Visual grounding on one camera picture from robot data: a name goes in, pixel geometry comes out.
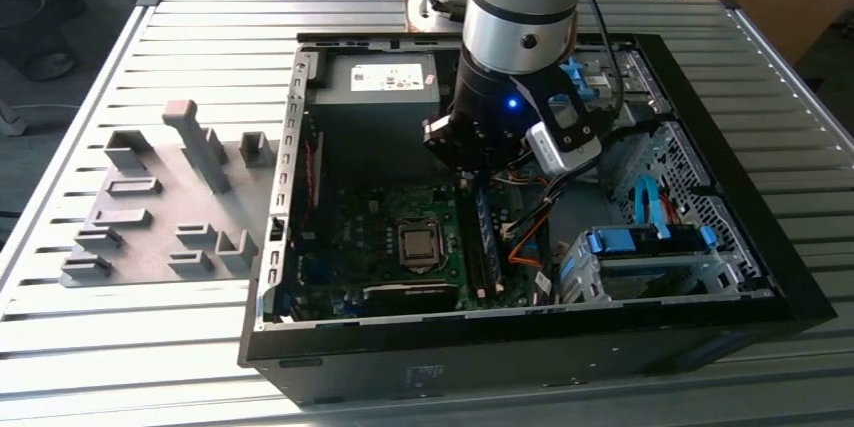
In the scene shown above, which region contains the white furniture foot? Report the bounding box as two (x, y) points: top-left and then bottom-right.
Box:
(0, 99), (30, 137)

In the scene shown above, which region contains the black graphics card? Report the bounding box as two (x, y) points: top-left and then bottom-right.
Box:
(362, 280), (463, 317)

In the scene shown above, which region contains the grey parts rack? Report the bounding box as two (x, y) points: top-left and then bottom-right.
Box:
(59, 99), (279, 288)

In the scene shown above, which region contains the orange flat cable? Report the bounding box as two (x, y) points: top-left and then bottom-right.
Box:
(509, 214), (555, 267)

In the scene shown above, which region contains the blue flat data cable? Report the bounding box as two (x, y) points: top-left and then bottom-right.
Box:
(633, 174), (673, 241)

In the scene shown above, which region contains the black PC case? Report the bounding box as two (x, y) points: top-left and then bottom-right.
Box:
(238, 31), (840, 406)

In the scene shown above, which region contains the grey optical drive cage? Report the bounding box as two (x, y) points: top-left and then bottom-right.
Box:
(563, 45), (674, 158)

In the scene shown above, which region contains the blue drive latch bracket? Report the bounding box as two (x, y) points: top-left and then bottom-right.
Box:
(562, 59), (597, 102)

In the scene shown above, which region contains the CPU socket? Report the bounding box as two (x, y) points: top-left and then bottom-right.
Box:
(398, 219), (447, 274)

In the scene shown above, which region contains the black camera bracket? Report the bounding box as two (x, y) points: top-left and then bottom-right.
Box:
(510, 71), (619, 154)

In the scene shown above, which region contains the black cable bundle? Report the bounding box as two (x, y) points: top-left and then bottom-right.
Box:
(506, 166), (589, 238)

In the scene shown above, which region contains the green motherboard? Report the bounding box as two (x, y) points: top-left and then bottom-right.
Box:
(292, 179), (535, 321)

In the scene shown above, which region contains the blue disk carrier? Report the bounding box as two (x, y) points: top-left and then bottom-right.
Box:
(590, 226), (721, 254)

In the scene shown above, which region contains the grey disk bay cage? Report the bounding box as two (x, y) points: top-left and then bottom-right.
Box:
(558, 224), (776, 304)

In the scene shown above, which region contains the grey power supply unit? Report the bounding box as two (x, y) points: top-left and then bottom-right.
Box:
(307, 53), (455, 183)

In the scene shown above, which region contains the RAM stick with black chips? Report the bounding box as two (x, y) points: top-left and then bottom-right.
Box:
(490, 226), (507, 294)

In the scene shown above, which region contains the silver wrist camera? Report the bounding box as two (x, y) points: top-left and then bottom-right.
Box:
(525, 122), (603, 177)

